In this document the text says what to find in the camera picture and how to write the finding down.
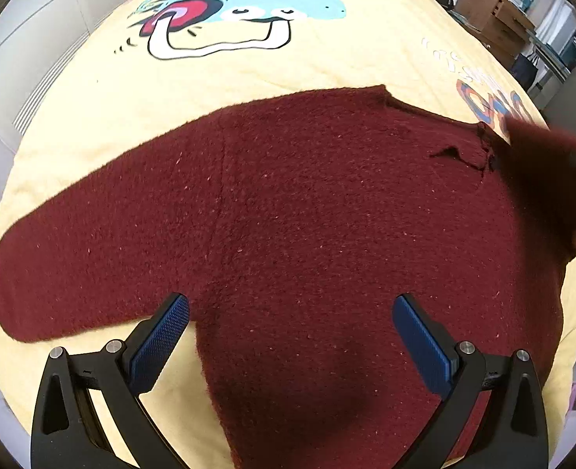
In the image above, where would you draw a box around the brown wooden drawer cabinet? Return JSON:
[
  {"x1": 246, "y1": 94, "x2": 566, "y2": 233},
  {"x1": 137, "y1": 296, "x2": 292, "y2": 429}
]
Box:
[{"x1": 454, "y1": 0, "x2": 535, "y2": 69}]

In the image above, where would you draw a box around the dark red knit sweater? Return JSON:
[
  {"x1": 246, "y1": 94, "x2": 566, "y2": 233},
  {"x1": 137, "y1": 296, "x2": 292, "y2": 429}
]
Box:
[{"x1": 0, "y1": 86, "x2": 576, "y2": 468}]

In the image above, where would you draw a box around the dark blue hanging bag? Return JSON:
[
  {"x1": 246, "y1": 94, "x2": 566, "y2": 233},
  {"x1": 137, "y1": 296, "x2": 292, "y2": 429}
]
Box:
[{"x1": 510, "y1": 54, "x2": 538, "y2": 91}]

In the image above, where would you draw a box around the yellow dinosaur print bedspread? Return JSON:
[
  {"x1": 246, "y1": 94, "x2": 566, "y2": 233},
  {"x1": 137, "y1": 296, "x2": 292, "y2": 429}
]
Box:
[{"x1": 0, "y1": 0, "x2": 576, "y2": 468}]

